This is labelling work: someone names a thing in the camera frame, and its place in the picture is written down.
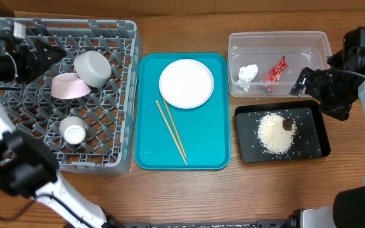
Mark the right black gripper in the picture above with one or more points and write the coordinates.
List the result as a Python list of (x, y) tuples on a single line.
[(313, 86)]

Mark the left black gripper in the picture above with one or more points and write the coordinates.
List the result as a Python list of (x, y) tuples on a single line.
[(36, 67)]

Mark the red snack wrapper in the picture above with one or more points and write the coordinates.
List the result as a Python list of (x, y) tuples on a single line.
[(274, 74)]

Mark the pink bowl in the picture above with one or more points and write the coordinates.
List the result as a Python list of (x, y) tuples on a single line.
[(69, 86)]

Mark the brown food chunk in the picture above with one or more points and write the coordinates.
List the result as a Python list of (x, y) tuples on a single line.
[(287, 124)]

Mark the grey-green bowl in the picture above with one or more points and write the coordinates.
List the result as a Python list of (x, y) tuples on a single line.
[(93, 68)]

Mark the white tissue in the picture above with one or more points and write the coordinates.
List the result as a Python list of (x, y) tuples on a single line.
[(246, 75)]

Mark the pile of white rice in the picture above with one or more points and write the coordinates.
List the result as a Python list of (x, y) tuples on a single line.
[(273, 136)]

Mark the white paper cup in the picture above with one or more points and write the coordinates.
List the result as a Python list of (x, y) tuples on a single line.
[(72, 129)]

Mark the pale pink round plate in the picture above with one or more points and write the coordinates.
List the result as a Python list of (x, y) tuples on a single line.
[(186, 83)]

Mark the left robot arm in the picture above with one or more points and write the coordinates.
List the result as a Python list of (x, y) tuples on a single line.
[(27, 166)]

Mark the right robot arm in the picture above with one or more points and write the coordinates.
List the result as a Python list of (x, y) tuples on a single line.
[(348, 208)]

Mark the clear plastic waste bin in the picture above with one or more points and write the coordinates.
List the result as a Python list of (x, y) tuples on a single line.
[(301, 48)]

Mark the black food waste tray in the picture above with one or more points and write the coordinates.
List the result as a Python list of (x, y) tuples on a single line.
[(310, 141)]

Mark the grey plastic dish rack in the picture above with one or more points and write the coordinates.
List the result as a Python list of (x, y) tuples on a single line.
[(108, 111)]

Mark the teal serving tray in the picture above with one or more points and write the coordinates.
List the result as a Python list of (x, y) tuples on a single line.
[(204, 131)]

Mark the lower wooden chopstick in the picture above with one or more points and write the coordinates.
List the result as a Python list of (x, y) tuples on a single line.
[(171, 132)]

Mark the wooden chopstick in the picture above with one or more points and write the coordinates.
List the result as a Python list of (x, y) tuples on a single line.
[(171, 132), (175, 129)]

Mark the upper wooden chopstick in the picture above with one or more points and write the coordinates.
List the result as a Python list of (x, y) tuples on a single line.
[(175, 129)]

